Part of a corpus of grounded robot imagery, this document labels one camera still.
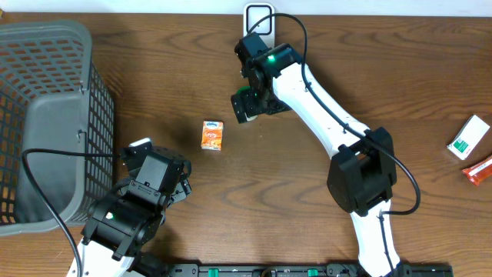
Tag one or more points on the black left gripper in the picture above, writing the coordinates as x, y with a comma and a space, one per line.
181, 185

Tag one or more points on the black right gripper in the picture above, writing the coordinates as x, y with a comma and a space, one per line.
251, 108

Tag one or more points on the white green box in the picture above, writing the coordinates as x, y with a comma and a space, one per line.
468, 137

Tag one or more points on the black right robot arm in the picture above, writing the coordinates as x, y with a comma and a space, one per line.
362, 170

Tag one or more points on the white barcode scanner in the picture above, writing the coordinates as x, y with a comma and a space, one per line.
253, 13

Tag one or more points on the green lid jar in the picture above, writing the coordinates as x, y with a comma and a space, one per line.
245, 105

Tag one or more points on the orange Top chocolate bar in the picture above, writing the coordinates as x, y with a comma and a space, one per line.
479, 172

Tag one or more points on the orange small carton box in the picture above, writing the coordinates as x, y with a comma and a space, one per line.
212, 135

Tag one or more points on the grey plastic mesh basket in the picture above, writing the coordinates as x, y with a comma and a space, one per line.
57, 127

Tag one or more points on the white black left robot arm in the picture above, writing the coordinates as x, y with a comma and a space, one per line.
128, 217

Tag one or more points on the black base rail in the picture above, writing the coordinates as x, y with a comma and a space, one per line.
331, 270

